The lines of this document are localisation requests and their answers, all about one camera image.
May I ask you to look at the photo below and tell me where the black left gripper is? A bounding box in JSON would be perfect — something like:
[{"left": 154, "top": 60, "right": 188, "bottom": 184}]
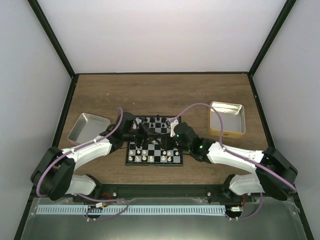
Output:
[{"left": 123, "top": 123, "right": 159, "bottom": 149}]

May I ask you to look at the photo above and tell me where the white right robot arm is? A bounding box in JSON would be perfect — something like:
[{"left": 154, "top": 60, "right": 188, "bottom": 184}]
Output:
[{"left": 160, "top": 121, "right": 298, "bottom": 202}]

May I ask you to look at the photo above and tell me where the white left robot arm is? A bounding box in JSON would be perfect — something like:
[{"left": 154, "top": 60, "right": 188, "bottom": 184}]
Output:
[{"left": 30, "top": 111, "right": 160, "bottom": 202}]

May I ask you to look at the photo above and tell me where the row of black chess pieces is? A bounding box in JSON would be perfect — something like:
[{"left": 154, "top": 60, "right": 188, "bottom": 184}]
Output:
[{"left": 135, "top": 115, "right": 173, "bottom": 128}]

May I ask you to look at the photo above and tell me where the black white chess board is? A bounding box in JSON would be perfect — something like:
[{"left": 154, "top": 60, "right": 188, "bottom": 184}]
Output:
[{"left": 125, "top": 123, "right": 183, "bottom": 167}]

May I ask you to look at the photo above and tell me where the gold metal tin box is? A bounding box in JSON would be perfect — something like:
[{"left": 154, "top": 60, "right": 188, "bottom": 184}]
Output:
[{"left": 208, "top": 101, "right": 246, "bottom": 139}]

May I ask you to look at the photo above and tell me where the pink metal tin box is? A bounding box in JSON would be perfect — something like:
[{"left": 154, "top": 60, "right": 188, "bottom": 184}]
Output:
[{"left": 67, "top": 113, "right": 111, "bottom": 145}]

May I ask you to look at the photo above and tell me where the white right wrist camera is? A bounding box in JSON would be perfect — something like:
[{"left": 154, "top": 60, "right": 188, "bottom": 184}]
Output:
[{"left": 170, "top": 119, "right": 179, "bottom": 138}]

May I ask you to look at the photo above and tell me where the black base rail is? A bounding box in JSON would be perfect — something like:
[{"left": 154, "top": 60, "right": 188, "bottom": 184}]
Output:
[{"left": 32, "top": 183, "right": 296, "bottom": 203}]

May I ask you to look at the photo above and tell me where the black enclosure frame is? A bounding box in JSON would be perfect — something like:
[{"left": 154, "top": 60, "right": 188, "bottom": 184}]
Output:
[{"left": 13, "top": 0, "right": 315, "bottom": 240}]

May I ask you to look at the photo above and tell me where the light blue cable duct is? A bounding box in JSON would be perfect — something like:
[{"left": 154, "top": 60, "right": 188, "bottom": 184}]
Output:
[{"left": 36, "top": 204, "right": 226, "bottom": 216}]

